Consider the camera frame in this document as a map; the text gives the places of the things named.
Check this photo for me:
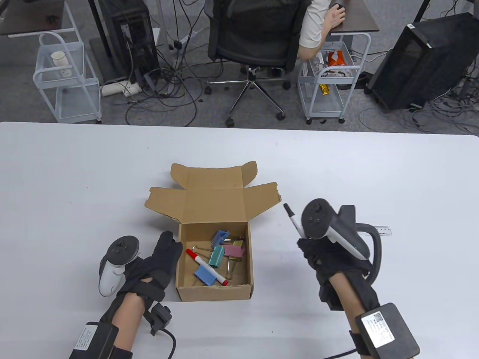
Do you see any white power strip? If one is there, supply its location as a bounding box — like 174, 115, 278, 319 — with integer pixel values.
102, 80, 143, 97

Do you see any black desk leg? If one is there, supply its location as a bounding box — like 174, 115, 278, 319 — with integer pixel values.
88, 0, 115, 58
414, 0, 431, 23

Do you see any large black computer tower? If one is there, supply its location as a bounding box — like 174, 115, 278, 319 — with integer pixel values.
369, 12, 479, 111

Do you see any black and white left controller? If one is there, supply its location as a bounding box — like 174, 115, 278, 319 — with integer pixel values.
98, 236, 140, 297

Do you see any black labelled wrist box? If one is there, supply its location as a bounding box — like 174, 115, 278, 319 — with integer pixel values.
69, 322, 133, 359
350, 303, 420, 359

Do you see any black marker office supply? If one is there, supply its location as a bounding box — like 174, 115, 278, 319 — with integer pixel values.
283, 203, 308, 240

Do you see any person's right hand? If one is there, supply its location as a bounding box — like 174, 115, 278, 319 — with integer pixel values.
298, 236, 373, 288

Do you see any dark brown desk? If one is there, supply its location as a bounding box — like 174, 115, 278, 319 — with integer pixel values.
0, 0, 66, 37
327, 0, 380, 36

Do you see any person's left forearm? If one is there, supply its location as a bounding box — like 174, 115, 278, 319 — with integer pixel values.
99, 290, 150, 359

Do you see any person's right forearm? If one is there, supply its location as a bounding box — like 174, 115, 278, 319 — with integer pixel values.
318, 269, 380, 359

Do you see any white wire cart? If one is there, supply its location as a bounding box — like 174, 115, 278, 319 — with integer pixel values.
33, 31, 102, 124
298, 29, 372, 125

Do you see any teal binder clip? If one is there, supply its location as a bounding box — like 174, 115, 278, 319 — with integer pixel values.
192, 245, 225, 268

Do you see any gold binder clip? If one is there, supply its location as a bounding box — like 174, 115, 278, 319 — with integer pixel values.
225, 240, 245, 279

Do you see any light blue binder clip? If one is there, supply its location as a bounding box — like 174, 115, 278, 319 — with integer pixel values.
194, 265, 217, 286

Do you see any black and white right controller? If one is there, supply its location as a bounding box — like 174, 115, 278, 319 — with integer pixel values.
301, 198, 382, 281

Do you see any pink binder clip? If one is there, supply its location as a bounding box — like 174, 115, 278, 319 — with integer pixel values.
223, 241, 245, 258

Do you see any white cable bundle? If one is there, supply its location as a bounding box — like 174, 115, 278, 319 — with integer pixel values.
314, 65, 356, 78

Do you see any person's left hand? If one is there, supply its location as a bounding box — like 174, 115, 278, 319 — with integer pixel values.
120, 231, 184, 300

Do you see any red marker office supply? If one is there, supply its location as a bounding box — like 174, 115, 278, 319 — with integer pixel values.
186, 249, 229, 286

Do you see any black and white controller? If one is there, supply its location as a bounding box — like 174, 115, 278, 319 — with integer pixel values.
98, 236, 140, 297
301, 198, 382, 281

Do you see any black mesh office chair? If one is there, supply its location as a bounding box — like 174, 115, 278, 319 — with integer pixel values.
204, 0, 311, 128

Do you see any tangle of black floor cables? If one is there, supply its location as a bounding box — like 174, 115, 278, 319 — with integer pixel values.
359, 64, 479, 134
125, 0, 210, 126

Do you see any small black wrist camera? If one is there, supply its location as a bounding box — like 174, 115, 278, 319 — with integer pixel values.
144, 304, 173, 336
319, 286, 343, 311

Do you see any brown cardboard mailer box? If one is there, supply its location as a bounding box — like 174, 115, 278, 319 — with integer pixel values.
145, 161, 282, 302

